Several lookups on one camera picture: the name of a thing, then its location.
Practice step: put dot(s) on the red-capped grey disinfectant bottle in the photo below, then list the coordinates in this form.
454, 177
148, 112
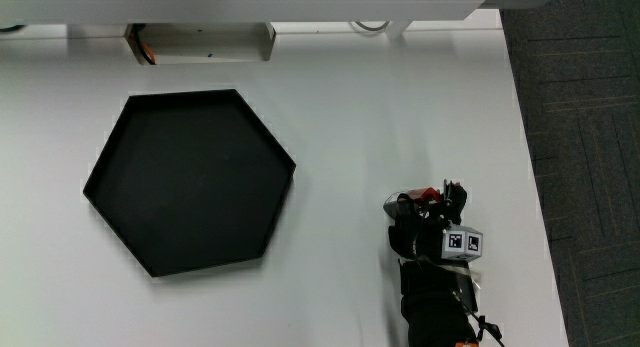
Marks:
419, 195

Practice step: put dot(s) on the black hexagonal tray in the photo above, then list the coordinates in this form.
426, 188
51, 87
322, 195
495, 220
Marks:
190, 182

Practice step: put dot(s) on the white shelf support bracket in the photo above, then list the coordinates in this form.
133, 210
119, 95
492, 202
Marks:
397, 29

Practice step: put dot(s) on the white overhead shelf panel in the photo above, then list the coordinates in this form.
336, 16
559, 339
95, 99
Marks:
240, 7

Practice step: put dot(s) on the white desk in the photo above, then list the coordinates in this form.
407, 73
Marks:
350, 112

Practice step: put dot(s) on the person's right forearm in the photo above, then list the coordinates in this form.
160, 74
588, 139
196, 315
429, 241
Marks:
434, 307

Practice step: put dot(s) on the person's right hand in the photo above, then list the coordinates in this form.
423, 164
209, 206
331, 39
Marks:
425, 237

